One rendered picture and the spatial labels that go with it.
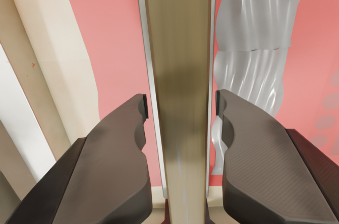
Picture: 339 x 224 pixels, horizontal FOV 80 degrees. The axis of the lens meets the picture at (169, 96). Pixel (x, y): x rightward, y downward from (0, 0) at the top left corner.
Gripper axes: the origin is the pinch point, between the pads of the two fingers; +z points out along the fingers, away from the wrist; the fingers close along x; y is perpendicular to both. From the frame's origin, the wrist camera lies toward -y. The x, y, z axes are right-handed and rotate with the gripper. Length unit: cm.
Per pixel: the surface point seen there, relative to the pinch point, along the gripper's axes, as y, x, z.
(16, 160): 109, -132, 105
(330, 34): -0.8, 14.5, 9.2
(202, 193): 7.7, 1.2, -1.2
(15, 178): 130, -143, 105
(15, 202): 16.9, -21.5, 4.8
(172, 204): 8.8, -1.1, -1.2
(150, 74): 0.7, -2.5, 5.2
